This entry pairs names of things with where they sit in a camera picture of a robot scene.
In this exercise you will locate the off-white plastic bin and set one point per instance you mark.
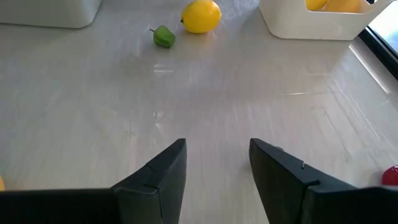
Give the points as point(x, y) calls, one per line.
point(46, 14)

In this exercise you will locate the yellow toy lemon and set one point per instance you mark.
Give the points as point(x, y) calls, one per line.
point(315, 3)
point(201, 17)

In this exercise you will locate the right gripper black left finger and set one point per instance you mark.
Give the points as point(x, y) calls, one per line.
point(140, 202)

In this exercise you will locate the orange-yellow toy lemon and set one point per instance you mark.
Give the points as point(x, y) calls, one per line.
point(345, 5)

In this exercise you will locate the white plastic basket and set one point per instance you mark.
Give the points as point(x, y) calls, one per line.
point(311, 26)

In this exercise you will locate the green toy bell pepper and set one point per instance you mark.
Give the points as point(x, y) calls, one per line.
point(164, 37)

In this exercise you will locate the red toy bell pepper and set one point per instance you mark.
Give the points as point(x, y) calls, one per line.
point(391, 176)

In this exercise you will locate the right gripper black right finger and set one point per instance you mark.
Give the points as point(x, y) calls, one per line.
point(311, 205)

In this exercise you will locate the black table frame rail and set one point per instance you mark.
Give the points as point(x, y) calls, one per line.
point(381, 51)

